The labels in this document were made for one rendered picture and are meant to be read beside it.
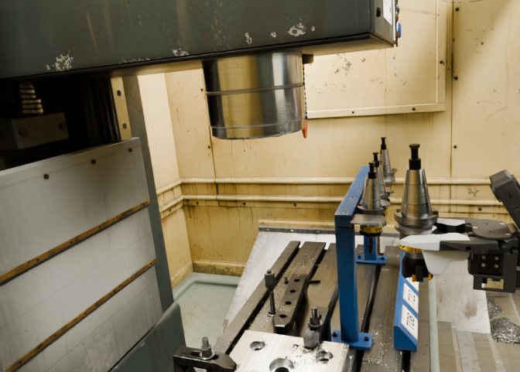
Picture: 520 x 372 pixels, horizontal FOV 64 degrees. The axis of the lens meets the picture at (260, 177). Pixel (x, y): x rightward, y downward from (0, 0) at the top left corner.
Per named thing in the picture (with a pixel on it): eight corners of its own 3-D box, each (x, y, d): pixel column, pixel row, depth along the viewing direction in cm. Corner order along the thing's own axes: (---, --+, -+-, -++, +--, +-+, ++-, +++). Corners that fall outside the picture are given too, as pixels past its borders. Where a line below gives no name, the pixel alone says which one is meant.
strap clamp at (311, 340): (332, 348, 98) (328, 291, 95) (319, 388, 86) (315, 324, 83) (318, 346, 99) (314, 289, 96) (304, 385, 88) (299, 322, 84)
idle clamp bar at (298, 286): (309, 294, 123) (307, 273, 122) (292, 350, 99) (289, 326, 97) (293, 293, 124) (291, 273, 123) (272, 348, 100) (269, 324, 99)
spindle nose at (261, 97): (238, 126, 80) (231, 61, 77) (319, 123, 73) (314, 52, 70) (191, 141, 66) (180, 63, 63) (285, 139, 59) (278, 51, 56)
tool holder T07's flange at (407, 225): (399, 219, 67) (399, 203, 67) (440, 221, 64) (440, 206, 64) (391, 233, 62) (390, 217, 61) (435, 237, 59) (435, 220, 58)
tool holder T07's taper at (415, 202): (403, 206, 65) (401, 164, 64) (433, 207, 63) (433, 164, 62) (397, 216, 62) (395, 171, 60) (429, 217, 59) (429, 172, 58)
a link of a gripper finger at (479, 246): (443, 255, 57) (511, 254, 55) (443, 245, 56) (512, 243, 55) (432, 241, 61) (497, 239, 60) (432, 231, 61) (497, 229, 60)
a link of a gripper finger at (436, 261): (403, 280, 60) (472, 278, 58) (403, 242, 58) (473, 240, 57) (399, 270, 63) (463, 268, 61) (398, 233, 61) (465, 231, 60)
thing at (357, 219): (387, 217, 92) (387, 214, 92) (384, 226, 87) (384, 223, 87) (354, 216, 95) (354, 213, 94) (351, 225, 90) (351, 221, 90)
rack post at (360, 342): (372, 337, 101) (368, 221, 94) (370, 351, 96) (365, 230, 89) (332, 331, 105) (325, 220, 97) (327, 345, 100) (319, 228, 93)
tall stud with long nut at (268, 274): (279, 310, 116) (275, 267, 113) (276, 316, 114) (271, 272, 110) (270, 309, 117) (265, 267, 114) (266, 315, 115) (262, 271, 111)
